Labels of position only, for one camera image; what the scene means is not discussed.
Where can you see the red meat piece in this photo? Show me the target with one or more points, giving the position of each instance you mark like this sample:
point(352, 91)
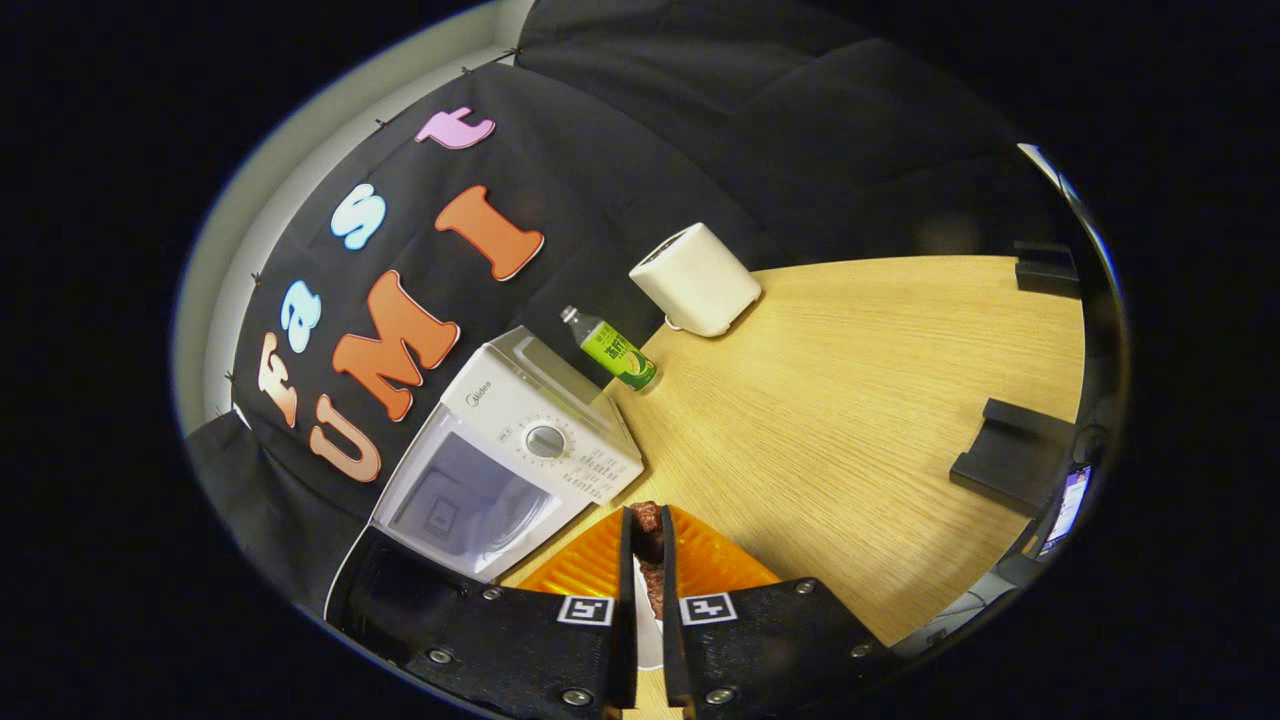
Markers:
point(650, 540)

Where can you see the green label drink bottle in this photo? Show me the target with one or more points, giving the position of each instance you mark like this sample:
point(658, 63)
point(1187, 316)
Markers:
point(615, 355)

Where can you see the white ribbed food tray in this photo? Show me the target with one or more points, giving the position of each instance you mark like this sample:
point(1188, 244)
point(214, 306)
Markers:
point(648, 645)

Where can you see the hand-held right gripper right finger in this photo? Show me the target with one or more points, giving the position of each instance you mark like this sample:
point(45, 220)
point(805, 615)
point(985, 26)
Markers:
point(760, 640)

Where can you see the black gripper stand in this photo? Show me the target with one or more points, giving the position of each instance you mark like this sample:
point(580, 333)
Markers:
point(1045, 270)
point(1015, 460)

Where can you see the black backdrop cloth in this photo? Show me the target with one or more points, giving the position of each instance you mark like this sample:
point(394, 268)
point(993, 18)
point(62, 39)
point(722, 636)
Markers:
point(750, 130)

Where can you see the white toaster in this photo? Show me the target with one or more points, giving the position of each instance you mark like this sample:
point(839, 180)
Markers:
point(700, 280)

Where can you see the white microwave oven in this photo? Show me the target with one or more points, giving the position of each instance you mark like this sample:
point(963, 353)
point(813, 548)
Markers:
point(520, 410)

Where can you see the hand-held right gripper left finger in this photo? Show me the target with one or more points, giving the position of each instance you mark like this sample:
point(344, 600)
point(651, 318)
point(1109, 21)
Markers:
point(560, 650)

